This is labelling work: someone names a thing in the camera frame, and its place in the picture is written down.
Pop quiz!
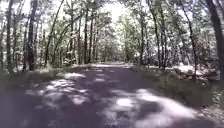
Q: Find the wood of tall trees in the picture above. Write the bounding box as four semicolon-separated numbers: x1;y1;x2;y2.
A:
0;0;224;81

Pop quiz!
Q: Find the grey asphalt forest road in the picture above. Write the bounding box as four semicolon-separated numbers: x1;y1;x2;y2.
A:
0;62;221;128

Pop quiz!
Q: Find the grass verge with undergrowth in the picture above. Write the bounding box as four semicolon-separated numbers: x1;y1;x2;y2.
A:
0;63;94;93
128;63;224;128

